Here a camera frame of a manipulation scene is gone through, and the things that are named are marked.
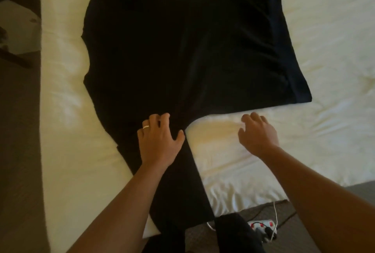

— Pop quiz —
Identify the thin white cord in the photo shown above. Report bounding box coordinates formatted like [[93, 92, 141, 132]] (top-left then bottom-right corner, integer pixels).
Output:
[[205, 200, 280, 240]]

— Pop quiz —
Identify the person's right leg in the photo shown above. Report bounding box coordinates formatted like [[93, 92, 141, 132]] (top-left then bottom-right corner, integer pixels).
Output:
[[214, 212, 267, 253]]

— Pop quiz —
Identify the person's left hand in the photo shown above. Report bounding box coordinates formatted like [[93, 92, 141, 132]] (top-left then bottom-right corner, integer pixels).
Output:
[[136, 112, 186, 170]]

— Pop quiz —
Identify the person's right forearm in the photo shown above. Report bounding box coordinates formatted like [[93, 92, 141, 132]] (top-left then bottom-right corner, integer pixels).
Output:
[[261, 147, 375, 253]]

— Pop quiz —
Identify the white power strip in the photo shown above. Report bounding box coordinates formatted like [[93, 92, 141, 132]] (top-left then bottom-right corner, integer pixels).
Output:
[[247, 219, 279, 242]]

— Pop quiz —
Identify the person's right hand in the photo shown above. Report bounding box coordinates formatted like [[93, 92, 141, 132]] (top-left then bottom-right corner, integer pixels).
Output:
[[237, 112, 281, 158]]

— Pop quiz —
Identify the white bed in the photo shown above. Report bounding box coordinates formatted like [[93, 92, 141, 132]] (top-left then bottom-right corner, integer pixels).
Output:
[[39, 0, 375, 253]]

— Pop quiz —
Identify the black t-shirt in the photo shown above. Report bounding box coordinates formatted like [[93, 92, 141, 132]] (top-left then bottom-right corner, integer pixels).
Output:
[[81, 0, 313, 253]]

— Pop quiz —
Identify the person's left forearm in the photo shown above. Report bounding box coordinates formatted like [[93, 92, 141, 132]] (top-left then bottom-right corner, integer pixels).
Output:
[[67, 162, 171, 253]]

